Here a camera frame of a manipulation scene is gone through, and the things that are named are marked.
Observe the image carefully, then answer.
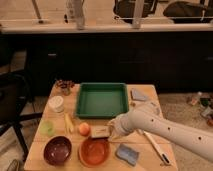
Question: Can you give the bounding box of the wooden board eraser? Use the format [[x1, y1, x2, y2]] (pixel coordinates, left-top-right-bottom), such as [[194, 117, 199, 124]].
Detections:
[[91, 126, 110, 138]]

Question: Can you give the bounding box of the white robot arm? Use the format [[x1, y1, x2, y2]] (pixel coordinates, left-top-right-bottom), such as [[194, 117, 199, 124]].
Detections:
[[108, 101, 213, 162]]

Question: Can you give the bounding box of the orange bowl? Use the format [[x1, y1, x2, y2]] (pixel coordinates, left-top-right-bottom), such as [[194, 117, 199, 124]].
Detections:
[[78, 137, 110, 167]]

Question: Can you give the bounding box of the dark purple bowl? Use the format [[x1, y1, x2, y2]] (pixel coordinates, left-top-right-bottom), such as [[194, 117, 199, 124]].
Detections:
[[43, 136, 72, 166]]

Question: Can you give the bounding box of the blue sponge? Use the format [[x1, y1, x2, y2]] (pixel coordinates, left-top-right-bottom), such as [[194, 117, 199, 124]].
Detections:
[[115, 144, 139, 166]]

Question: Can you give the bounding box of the orange ball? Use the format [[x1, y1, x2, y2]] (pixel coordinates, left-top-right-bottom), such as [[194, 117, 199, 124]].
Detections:
[[78, 122, 90, 136]]

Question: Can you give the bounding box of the green plastic tray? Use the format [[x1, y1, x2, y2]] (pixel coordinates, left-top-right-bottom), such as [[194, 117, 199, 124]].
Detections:
[[75, 83, 129, 119]]

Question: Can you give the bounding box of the grey blue cloth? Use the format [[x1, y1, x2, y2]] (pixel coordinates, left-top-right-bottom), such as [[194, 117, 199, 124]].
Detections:
[[130, 88, 149, 101]]

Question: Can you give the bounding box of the white cylindrical container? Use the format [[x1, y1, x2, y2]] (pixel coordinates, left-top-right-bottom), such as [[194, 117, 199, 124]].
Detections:
[[48, 96, 64, 113]]

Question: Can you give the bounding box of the light green cup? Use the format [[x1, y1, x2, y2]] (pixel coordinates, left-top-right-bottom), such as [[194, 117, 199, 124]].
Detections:
[[39, 121, 54, 137]]

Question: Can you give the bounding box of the black office chair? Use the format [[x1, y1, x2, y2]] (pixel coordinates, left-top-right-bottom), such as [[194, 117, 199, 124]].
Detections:
[[0, 73, 42, 160]]

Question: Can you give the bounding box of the white handled brush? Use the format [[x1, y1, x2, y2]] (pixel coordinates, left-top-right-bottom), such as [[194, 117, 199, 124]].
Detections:
[[137, 130, 171, 166]]

